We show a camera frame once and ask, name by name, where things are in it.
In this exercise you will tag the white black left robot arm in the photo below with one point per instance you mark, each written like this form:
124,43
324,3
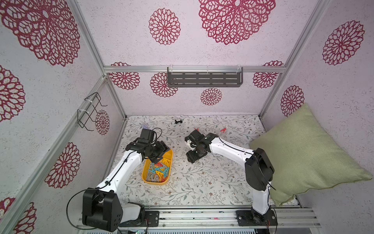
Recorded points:
102,208

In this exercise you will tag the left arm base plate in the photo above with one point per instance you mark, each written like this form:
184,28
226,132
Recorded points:
146,219

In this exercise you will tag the yellow clothespin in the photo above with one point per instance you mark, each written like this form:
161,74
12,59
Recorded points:
166,162

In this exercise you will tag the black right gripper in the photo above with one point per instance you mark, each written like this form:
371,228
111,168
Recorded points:
192,147

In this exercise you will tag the grey wall shelf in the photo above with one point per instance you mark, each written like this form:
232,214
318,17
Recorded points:
206,79

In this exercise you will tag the black wire wall rack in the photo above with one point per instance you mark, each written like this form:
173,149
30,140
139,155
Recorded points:
85,115

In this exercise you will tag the grey clothespin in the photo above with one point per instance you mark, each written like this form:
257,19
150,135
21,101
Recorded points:
152,177

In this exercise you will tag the yellow storage box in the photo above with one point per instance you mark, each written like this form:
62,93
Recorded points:
149,166

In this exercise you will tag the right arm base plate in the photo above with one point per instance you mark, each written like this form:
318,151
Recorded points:
253,218

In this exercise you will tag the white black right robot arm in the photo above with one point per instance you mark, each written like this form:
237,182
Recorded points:
257,166

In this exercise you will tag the teal clothespin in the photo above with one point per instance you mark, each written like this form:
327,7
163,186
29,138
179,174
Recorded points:
166,172
160,169

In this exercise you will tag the green pillow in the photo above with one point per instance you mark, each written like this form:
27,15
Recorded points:
305,158

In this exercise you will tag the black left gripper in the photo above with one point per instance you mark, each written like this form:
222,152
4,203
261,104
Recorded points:
162,147

